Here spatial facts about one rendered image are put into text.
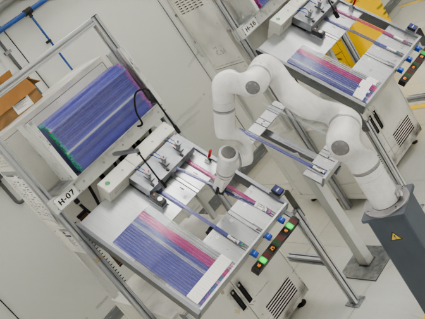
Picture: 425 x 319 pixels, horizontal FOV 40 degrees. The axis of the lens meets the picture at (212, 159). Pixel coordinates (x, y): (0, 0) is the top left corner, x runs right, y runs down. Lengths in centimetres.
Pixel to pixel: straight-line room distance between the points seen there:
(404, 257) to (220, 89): 102
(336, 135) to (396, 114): 183
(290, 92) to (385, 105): 177
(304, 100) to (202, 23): 154
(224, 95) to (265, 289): 126
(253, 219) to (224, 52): 126
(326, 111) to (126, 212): 108
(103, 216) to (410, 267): 138
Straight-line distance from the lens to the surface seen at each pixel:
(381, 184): 236
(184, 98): 486
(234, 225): 274
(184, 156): 288
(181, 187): 285
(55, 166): 276
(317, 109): 223
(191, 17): 366
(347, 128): 221
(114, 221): 278
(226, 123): 234
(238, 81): 217
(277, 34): 357
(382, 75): 346
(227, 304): 302
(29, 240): 425
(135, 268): 264
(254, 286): 312
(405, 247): 250
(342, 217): 321
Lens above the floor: 201
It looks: 20 degrees down
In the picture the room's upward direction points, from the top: 35 degrees counter-clockwise
